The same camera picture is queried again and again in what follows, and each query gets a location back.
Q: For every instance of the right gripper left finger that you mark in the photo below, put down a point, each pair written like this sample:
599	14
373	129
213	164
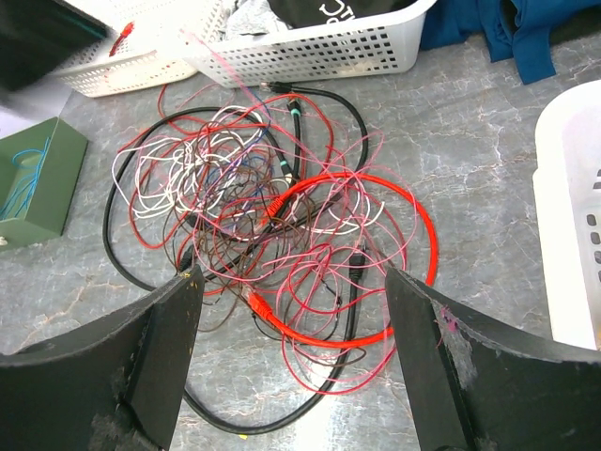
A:
115	383

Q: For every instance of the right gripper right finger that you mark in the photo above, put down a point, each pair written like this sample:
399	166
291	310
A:
476	383

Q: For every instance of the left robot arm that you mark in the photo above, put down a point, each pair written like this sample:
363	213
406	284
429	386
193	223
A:
39	36

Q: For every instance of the green plastic tray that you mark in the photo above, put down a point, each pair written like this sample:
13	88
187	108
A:
40	167

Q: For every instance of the right white large basket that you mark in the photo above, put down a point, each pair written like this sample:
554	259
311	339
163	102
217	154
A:
566	185

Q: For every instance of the left white empty basket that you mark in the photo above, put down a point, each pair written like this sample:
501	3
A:
145	45

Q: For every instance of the middle white clothes basket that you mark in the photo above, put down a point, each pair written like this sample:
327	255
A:
380	44

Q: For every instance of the blue black garment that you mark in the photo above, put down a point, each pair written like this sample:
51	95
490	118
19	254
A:
518	30

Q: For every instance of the grey cloth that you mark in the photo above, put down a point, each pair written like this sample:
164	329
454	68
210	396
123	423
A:
250	18

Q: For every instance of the black printed t-shirt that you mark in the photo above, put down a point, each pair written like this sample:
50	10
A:
304	13

